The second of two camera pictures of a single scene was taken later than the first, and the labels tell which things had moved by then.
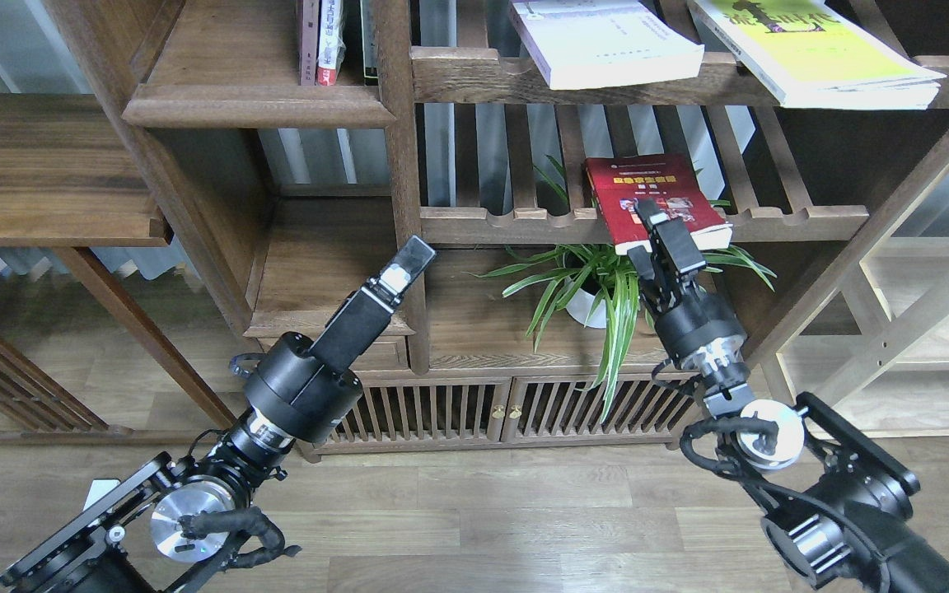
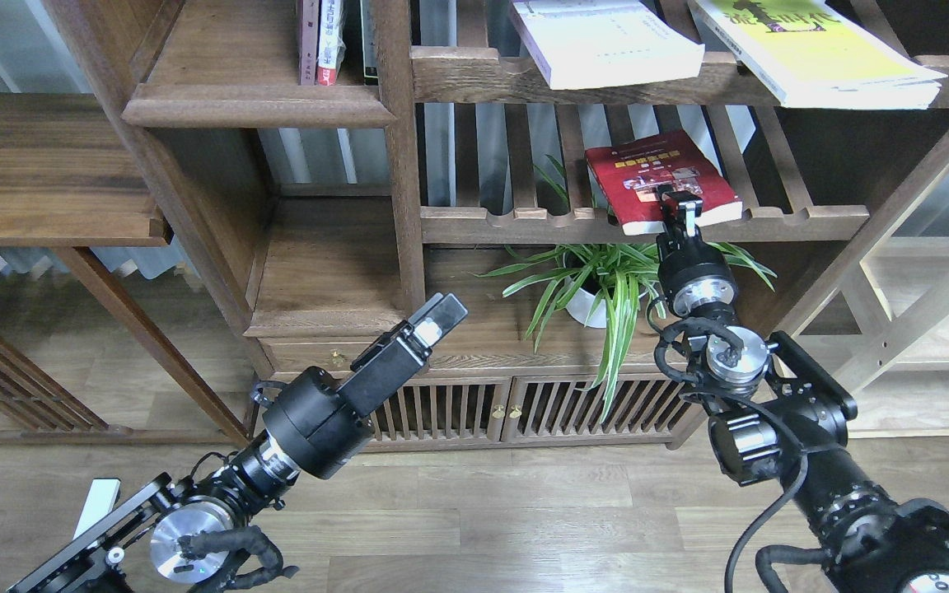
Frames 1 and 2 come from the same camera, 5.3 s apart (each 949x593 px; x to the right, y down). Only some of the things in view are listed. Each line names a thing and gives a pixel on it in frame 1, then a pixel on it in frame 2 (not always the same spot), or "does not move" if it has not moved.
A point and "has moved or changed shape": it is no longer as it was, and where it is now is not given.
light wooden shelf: x=901 y=337 does not move
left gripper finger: x=406 y=268 → x=437 y=317
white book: x=582 y=44 does not move
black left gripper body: x=296 y=390 → x=321 y=427
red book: x=618 y=183 has moved or changed shape
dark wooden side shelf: x=46 y=170 does not move
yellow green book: x=812 y=54 does not move
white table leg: x=99 y=488 does not move
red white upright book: x=331 y=45 does not move
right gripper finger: x=650 y=214 → x=686 y=208
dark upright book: x=369 y=21 does not move
